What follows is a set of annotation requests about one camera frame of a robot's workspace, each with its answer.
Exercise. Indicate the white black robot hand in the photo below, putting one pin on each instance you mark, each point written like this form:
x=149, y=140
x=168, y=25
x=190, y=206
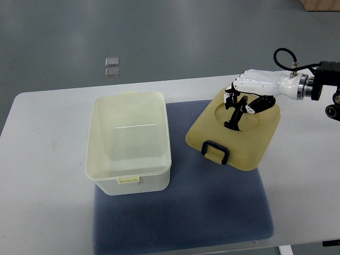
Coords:
x=267, y=85

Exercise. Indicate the yellow storage box lid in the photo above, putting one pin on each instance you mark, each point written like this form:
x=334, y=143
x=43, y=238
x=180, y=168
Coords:
x=242, y=149

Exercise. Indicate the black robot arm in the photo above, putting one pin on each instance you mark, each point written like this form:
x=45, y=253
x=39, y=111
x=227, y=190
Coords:
x=326, y=74

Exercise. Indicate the brown cardboard box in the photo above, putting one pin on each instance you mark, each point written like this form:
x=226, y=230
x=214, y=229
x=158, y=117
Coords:
x=320, y=5

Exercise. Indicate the white storage box base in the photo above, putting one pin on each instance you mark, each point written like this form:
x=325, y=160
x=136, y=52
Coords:
x=128, y=148

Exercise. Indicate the blue padded mat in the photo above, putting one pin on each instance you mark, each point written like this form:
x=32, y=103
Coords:
x=205, y=204

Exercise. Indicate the upper floor metal plate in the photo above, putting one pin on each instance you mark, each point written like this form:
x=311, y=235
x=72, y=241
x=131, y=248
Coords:
x=112, y=61

